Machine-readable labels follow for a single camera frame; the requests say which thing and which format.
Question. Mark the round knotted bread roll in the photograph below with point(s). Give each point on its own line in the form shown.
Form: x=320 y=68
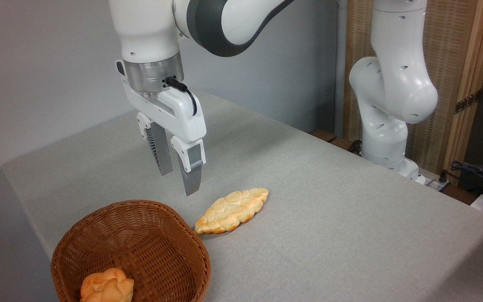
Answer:
x=107 y=287

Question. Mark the brown woven wicker basket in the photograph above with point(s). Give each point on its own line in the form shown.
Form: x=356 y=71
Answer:
x=149 y=235

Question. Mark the brown wooden block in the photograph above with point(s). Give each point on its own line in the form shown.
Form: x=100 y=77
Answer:
x=323 y=135

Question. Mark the wooden woven folding screen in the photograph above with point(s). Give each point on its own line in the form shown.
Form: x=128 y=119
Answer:
x=447 y=42

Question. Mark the long braided bread loaf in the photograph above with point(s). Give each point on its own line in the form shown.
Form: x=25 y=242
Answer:
x=233 y=209

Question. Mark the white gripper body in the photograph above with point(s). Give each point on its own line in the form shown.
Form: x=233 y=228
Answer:
x=178 y=111

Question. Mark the grey tablecloth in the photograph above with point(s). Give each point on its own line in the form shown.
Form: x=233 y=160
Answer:
x=329 y=209

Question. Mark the metal screen hinge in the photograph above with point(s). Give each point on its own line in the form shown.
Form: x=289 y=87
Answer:
x=468 y=102

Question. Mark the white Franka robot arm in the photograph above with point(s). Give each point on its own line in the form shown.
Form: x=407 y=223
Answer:
x=392 y=84

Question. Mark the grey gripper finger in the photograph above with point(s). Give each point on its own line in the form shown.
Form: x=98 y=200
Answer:
x=192 y=167
x=162 y=151

